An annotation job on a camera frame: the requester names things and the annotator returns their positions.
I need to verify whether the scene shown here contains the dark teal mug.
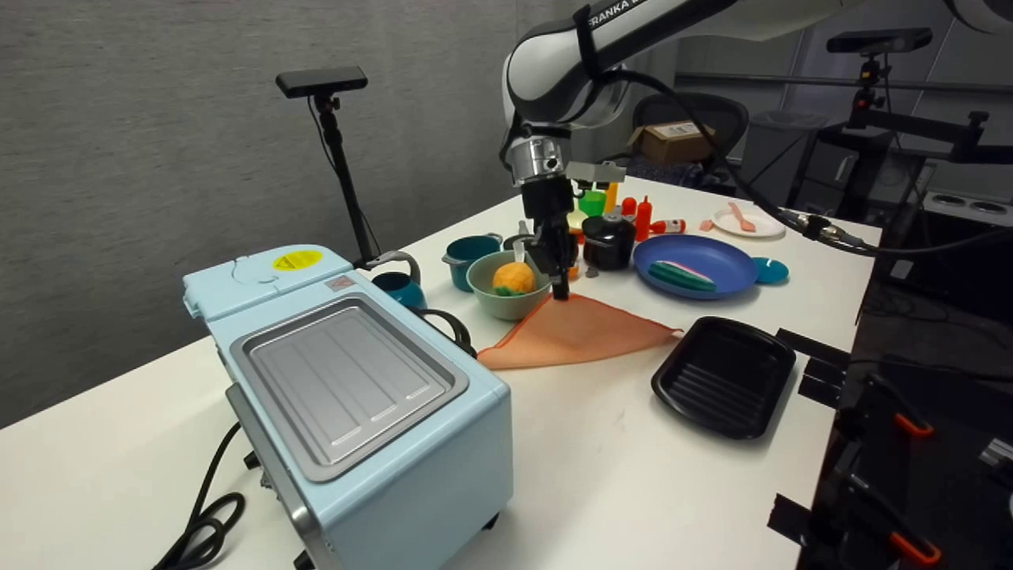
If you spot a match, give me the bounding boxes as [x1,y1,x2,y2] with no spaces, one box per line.
[375,271,423,311]

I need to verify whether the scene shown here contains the black toy pot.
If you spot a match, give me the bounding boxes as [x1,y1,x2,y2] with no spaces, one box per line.
[583,215,634,271]

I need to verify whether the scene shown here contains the light blue toaster oven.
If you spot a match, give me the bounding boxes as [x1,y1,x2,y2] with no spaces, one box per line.
[184,243,514,570]

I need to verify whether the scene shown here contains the white plate with spoon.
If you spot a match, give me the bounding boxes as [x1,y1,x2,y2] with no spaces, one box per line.
[712,206,785,241]

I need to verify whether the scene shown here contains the toy watermelon slice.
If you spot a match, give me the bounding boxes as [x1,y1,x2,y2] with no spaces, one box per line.
[650,260,715,290]

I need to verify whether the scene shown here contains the green plastic cup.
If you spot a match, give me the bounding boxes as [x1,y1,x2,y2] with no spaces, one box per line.
[576,190,606,215]

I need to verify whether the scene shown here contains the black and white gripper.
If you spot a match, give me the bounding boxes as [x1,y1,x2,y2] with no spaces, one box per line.
[505,125,576,300]

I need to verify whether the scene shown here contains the blue plate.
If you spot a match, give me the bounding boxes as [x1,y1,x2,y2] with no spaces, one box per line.
[634,234,760,300]

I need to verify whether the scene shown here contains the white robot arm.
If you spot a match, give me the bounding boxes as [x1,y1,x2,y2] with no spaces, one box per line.
[500,0,1013,300]

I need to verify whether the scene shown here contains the red squeeze bottle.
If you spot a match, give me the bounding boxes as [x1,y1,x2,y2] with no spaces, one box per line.
[634,196,652,241]

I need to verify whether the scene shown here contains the teal cup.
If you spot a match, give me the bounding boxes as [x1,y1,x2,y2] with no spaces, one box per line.
[444,234,505,290]

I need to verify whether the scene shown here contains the orange towel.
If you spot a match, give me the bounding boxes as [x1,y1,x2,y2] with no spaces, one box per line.
[477,296,677,372]

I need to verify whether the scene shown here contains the black power cable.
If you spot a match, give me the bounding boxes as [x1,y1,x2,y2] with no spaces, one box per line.
[152,422,257,570]

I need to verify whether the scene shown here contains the yellow squeeze bottle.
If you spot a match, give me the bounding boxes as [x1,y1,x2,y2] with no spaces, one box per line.
[606,182,622,215]

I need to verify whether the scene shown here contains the orange toy fruit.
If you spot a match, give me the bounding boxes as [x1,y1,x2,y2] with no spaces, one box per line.
[494,264,534,296]

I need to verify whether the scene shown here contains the black rectangular grill tray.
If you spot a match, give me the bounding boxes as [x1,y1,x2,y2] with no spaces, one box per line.
[652,317,795,441]

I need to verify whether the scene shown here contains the green bowl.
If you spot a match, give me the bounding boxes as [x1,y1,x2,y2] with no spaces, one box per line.
[467,252,550,323]

